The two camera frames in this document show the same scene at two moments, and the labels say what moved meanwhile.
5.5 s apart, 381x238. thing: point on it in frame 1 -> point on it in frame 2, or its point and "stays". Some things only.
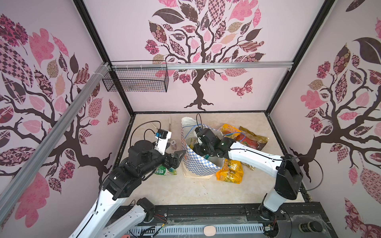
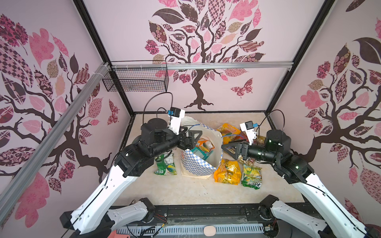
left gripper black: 176,160 -> 191,143
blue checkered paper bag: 194,162 stays
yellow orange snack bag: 229,131 stays
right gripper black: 196,148 -> 243,147
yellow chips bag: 231,171 stays
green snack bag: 161,170 stays
